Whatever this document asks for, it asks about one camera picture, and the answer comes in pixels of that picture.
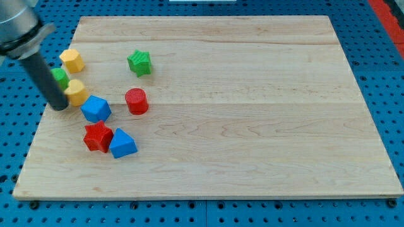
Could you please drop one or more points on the green cylinder block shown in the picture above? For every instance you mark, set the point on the green cylinder block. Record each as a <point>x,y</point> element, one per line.
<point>61,77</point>

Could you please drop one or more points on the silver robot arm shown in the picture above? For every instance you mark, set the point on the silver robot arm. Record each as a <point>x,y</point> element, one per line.
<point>22,30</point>

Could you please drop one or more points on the green star block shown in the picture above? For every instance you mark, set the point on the green star block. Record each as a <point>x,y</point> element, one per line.
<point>140,63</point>

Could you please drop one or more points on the red star block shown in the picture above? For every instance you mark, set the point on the red star block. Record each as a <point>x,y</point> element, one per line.
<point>98,137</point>

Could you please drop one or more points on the wooden board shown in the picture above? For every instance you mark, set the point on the wooden board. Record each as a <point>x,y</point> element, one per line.
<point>240,107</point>

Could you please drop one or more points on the red cylinder block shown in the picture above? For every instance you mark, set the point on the red cylinder block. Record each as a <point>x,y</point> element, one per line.
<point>136,101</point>

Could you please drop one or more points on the blue triangle block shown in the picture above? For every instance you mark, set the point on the blue triangle block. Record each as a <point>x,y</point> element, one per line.
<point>122,144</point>

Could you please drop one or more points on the blue cube block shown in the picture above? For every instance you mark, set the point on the blue cube block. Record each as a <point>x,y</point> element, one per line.
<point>95,109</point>

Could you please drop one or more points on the yellow heart block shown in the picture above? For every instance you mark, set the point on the yellow heart block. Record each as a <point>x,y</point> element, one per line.
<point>76,92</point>

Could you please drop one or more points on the yellow hexagon block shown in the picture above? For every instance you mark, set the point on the yellow hexagon block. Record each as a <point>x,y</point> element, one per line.
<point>72,61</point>

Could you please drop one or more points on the black pusher rod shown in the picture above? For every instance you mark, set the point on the black pusher rod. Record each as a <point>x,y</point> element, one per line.
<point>41,75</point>

